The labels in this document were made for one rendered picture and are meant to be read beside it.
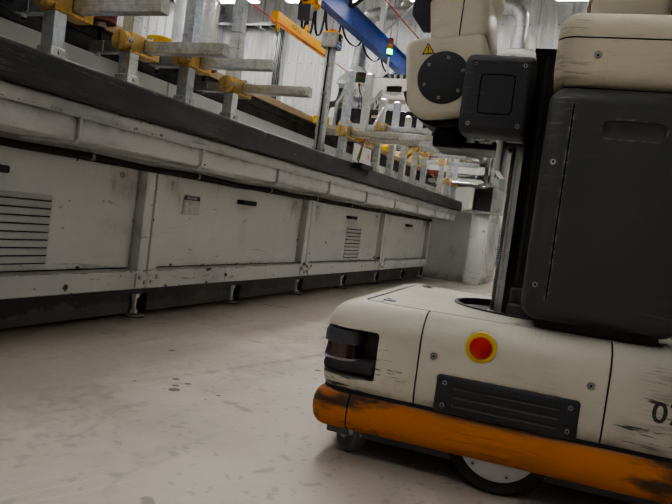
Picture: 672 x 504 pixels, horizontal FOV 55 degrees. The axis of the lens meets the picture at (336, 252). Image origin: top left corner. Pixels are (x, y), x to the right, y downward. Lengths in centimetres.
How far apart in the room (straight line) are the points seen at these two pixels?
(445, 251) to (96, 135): 450
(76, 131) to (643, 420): 137
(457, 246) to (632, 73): 481
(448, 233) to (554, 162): 481
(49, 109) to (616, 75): 120
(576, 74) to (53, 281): 146
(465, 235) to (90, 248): 424
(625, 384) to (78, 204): 156
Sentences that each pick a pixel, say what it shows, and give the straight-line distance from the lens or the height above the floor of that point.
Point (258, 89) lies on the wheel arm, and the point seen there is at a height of 81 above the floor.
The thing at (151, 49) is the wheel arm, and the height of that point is 80.
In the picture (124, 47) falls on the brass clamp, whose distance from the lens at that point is 181.
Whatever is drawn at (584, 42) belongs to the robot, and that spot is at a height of 76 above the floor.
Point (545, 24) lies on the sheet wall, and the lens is 1269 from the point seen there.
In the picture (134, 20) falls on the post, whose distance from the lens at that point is 184.
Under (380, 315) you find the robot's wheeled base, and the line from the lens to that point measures 114.
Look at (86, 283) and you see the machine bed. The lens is 208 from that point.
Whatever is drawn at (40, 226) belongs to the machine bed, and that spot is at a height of 29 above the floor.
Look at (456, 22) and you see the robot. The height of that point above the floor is 83.
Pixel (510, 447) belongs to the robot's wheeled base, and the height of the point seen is 9.
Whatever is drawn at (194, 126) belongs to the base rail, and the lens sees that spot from 200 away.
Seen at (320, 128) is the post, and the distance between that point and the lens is 287.
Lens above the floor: 42
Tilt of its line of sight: 3 degrees down
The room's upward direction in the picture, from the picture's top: 7 degrees clockwise
